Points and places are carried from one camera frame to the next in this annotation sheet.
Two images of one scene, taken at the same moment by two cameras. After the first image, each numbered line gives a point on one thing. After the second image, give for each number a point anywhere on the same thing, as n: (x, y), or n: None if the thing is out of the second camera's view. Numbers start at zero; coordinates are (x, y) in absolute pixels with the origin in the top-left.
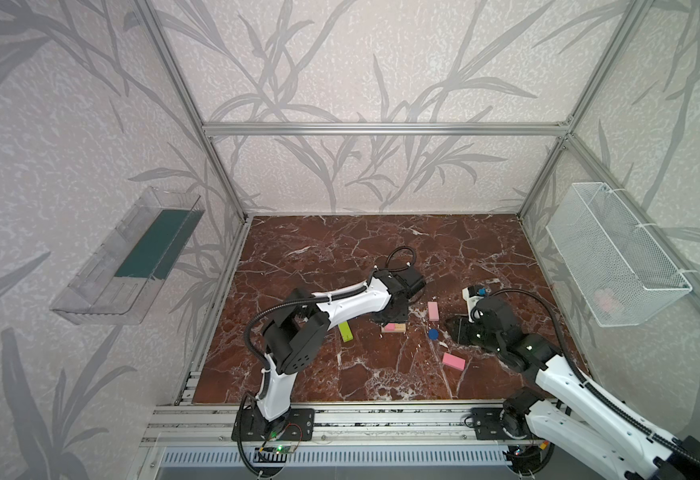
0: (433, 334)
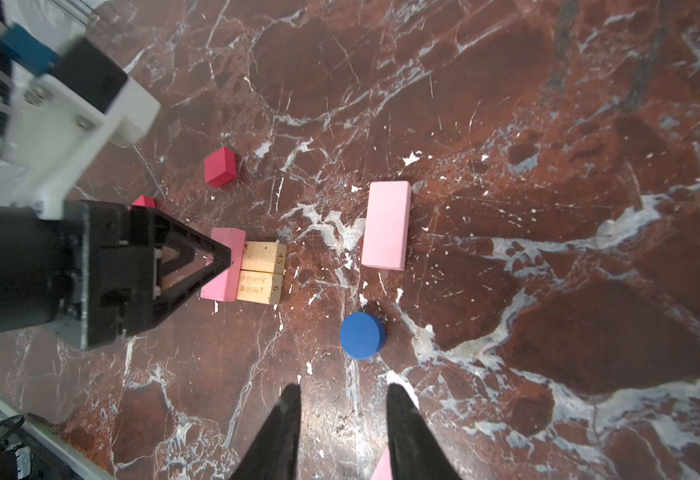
0: (362, 335)
